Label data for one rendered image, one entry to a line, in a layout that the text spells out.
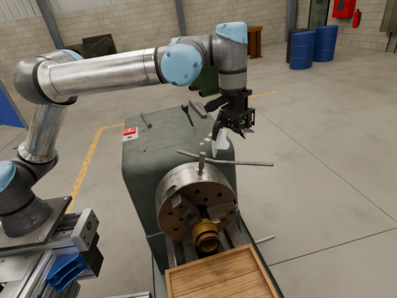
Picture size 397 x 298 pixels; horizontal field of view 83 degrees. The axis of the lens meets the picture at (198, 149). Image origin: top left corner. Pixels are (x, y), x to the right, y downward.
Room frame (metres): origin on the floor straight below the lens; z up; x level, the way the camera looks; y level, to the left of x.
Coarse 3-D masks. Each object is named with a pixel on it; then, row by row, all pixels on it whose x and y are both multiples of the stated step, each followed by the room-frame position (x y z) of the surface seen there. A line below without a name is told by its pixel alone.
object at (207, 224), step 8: (200, 224) 0.51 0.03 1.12; (208, 224) 0.51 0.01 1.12; (192, 232) 0.51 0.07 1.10; (200, 232) 0.49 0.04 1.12; (208, 232) 0.48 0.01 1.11; (216, 232) 0.49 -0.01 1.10; (200, 240) 0.46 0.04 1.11; (208, 240) 0.46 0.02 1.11; (216, 240) 0.46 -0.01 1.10; (200, 248) 0.45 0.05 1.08; (208, 248) 0.47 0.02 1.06; (216, 248) 0.46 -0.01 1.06
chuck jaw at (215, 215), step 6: (222, 204) 0.61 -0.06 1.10; (228, 204) 0.61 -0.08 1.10; (234, 204) 0.60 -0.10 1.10; (210, 210) 0.59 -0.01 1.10; (216, 210) 0.58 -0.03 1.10; (222, 210) 0.58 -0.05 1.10; (228, 210) 0.58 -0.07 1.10; (234, 210) 0.58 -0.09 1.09; (210, 216) 0.56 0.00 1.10; (216, 216) 0.56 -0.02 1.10; (222, 216) 0.55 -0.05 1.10; (228, 216) 0.58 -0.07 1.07; (216, 222) 0.53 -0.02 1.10; (222, 222) 0.55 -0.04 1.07
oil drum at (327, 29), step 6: (318, 30) 6.67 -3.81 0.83; (324, 30) 6.54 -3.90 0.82; (330, 30) 6.48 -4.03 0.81; (336, 30) 6.51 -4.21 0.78; (318, 36) 6.65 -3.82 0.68; (324, 36) 6.53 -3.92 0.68; (330, 36) 6.48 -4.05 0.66; (336, 36) 6.54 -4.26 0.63; (318, 42) 6.63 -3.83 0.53; (324, 42) 6.52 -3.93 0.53; (330, 42) 6.47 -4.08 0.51; (318, 48) 6.60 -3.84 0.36; (324, 48) 6.50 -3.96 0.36; (330, 48) 6.48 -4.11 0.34; (318, 54) 6.59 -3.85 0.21; (324, 54) 6.50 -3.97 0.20; (330, 54) 6.48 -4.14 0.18; (318, 60) 6.57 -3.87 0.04; (324, 60) 6.49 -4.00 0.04; (330, 60) 6.49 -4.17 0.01
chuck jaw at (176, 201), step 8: (168, 192) 0.61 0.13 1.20; (176, 192) 0.59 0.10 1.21; (176, 200) 0.57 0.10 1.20; (184, 200) 0.57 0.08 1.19; (176, 208) 0.55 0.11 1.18; (184, 208) 0.55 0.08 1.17; (192, 208) 0.56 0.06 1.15; (184, 216) 0.53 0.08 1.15; (192, 216) 0.54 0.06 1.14; (200, 216) 0.55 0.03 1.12; (192, 224) 0.52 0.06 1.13
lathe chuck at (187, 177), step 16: (176, 176) 0.66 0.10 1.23; (192, 176) 0.64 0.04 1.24; (208, 176) 0.64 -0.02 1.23; (224, 176) 0.71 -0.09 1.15; (160, 192) 0.64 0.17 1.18; (192, 192) 0.60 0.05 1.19; (208, 192) 0.61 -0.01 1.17; (224, 192) 0.62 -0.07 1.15; (160, 208) 0.58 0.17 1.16; (160, 224) 0.58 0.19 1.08; (176, 224) 0.59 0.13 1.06; (224, 224) 0.62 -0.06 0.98; (176, 240) 0.58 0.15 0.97
